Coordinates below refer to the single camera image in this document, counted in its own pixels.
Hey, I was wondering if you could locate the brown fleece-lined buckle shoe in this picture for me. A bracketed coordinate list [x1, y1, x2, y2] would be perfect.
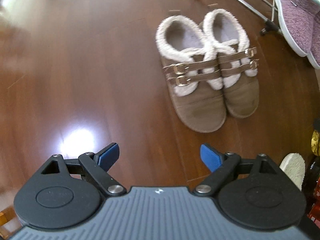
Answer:
[156, 15, 227, 133]
[203, 9, 260, 119]

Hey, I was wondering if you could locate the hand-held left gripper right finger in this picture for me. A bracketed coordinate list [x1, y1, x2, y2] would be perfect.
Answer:
[194, 143, 284, 197]

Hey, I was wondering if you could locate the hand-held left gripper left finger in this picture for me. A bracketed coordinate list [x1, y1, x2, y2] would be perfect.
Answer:
[35, 142, 127, 196]

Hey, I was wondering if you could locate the metal corner shoe rack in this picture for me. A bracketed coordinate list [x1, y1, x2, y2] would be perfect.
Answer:
[191, 0, 284, 36]

